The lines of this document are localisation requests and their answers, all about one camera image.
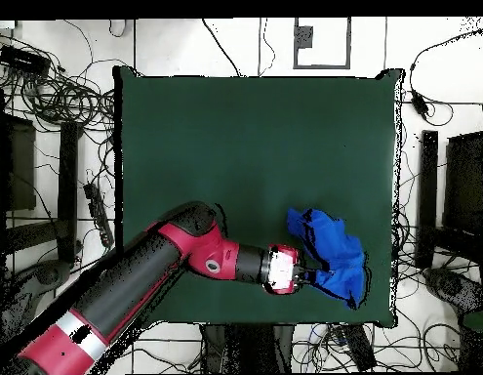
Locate wide black power strip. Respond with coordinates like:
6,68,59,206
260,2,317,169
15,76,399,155
340,323,379,372

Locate black power adapter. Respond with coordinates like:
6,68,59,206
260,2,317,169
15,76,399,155
410,89,429,118

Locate black stand with dark panel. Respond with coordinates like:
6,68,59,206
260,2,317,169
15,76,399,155
415,129,483,271
0,88,84,271

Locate dark green round object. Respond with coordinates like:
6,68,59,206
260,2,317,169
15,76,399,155
461,310,483,333

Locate dark green table cloth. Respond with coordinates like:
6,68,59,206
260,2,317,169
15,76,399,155
110,64,405,328

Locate grey square floor frame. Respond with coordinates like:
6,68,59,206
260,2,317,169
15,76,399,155
293,17,352,70

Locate blue shirt with white print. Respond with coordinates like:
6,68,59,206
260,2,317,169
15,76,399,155
285,206,370,311

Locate black pedestal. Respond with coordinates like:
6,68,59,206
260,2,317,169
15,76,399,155
201,323,296,374

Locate tangled black cables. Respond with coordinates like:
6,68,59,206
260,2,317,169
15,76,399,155
14,58,117,132

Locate long black power strip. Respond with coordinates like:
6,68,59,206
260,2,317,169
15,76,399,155
83,182,115,249

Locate black box device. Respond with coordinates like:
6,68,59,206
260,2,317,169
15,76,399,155
0,44,52,77

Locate dark grey stand foot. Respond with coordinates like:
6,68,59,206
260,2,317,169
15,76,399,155
6,259,74,298
422,267,483,313

